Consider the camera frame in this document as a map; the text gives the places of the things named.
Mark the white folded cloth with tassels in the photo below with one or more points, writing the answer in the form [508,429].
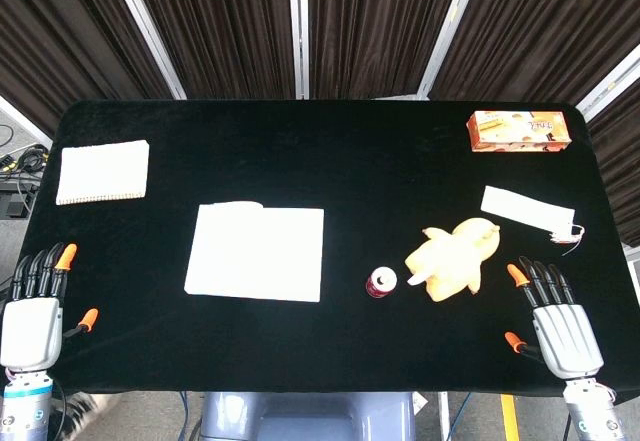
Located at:
[527,212]

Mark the black tablecloth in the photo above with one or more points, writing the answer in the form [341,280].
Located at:
[320,351]

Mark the orange snack box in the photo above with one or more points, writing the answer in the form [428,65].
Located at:
[520,131]

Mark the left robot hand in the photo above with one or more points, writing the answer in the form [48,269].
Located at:
[31,331]

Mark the white spiral notepad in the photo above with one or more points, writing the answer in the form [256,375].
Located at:
[103,172]

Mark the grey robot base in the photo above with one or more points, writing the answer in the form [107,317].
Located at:
[307,416]

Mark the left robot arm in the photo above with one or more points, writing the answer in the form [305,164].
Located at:
[25,406]

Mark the yellow plush duck toy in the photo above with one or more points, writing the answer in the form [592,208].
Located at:
[452,258]

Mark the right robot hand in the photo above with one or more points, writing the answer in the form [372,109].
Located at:
[565,336]

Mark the red beverage can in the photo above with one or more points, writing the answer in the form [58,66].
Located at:
[382,282]

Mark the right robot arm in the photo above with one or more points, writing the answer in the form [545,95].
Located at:
[592,408]

